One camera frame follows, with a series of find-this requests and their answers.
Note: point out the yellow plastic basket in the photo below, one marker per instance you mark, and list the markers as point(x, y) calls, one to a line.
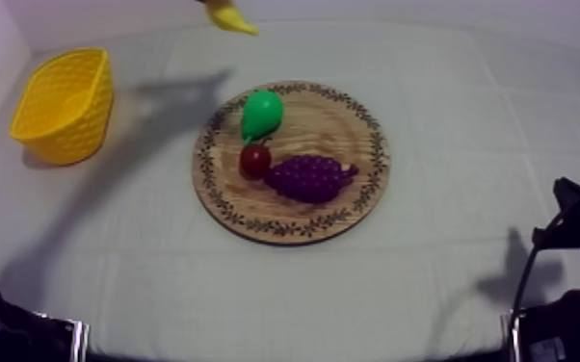
point(50, 108)

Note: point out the purple toy grapes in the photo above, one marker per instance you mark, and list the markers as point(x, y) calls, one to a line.
point(307, 178)

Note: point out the small red fruit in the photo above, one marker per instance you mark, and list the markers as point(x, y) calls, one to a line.
point(254, 160)

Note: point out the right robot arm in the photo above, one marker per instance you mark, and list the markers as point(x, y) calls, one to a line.
point(573, 326)

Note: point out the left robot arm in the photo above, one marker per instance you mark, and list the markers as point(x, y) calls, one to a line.
point(1, 328)

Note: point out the round wooden board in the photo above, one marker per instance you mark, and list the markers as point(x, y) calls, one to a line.
point(320, 126)

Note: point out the green toy pear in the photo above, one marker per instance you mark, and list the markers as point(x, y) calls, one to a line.
point(261, 113)

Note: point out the yellow toy banana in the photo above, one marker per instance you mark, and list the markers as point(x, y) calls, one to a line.
point(226, 17)

